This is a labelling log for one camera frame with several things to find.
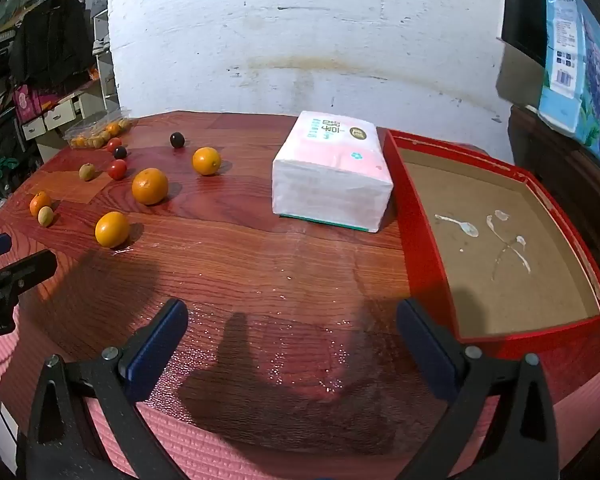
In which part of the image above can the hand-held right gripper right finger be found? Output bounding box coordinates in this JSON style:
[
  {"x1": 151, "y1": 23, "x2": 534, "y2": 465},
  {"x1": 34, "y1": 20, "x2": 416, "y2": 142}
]
[{"x1": 396, "y1": 298, "x2": 573, "y2": 480}]

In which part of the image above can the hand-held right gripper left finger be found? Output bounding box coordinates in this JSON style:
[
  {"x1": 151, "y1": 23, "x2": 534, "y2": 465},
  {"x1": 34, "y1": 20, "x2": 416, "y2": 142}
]
[{"x1": 16, "y1": 298, "x2": 191, "y2": 480}]

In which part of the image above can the small deep orange fruit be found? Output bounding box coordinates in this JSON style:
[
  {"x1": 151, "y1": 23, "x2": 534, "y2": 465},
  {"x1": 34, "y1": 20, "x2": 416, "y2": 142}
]
[{"x1": 29, "y1": 191, "x2": 52, "y2": 218}]

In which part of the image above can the yellow-orange orange fruit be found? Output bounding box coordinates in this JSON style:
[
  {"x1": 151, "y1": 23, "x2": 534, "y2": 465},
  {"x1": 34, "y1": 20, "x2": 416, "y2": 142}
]
[
  {"x1": 94, "y1": 211, "x2": 131, "y2": 249},
  {"x1": 192, "y1": 147, "x2": 222, "y2": 177}
]

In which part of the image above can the red cardboard box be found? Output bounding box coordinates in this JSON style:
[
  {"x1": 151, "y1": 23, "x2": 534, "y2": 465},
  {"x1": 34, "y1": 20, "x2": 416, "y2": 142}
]
[{"x1": 382, "y1": 129, "x2": 600, "y2": 361}]

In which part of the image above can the large deep orange fruit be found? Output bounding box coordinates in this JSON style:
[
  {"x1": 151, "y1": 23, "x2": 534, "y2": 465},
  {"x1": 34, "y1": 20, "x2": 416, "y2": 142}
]
[{"x1": 131, "y1": 168, "x2": 170, "y2": 206}]

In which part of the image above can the pink ribbed mat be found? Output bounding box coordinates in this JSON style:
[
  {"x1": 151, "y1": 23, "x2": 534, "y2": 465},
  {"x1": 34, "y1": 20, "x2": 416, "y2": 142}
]
[{"x1": 0, "y1": 260, "x2": 600, "y2": 480}]

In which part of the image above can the white drawer unit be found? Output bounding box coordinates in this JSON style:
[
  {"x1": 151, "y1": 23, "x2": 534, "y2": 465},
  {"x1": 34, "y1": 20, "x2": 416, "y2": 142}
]
[{"x1": 21, "y1": 95, "x2": 99, "y2": 142}]

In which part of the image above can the pink bag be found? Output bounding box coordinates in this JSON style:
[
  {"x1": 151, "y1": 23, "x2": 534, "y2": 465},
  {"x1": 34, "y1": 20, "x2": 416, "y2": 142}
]
[{"x1": 12, "y1": 85, "x2": 61, "y2": 122}]

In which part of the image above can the clear bag of kumquats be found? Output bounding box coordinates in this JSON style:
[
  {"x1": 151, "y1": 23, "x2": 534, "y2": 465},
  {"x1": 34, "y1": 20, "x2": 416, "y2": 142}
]
[{"x1": 62, "y1": 110, "x2": 133, "y2": 150}]

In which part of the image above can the white pink tissue pack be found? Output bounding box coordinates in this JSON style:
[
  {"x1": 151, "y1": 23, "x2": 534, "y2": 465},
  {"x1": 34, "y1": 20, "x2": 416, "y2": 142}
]
[{"x1": 271, "y1": 111, "x2": 395, "y2": 233}]

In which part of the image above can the white shelf rack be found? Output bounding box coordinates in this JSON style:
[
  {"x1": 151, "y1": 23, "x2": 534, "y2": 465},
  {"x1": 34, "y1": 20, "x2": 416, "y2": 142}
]
[{"x1": 92, "y1": 7, "x2": 119, "y2": 111}]

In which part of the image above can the black jacket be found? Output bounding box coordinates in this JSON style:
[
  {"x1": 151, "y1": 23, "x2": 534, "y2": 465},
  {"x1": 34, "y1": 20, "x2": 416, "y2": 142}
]
[{"x1": 7, "y1": 0, "x2": 96, "y2": 91}]

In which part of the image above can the blue floral paper pack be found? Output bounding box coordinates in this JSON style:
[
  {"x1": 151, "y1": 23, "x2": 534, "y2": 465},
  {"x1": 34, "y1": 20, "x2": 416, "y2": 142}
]
[{"x1": 537, "y1": 0, "x2": 600, "y2": 176}]

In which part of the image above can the black television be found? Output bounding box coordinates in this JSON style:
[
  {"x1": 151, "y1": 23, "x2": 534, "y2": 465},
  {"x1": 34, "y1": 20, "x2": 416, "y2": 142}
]
[{"x1": 495, "y1": 0, "x2": 551, "y2": 111}]

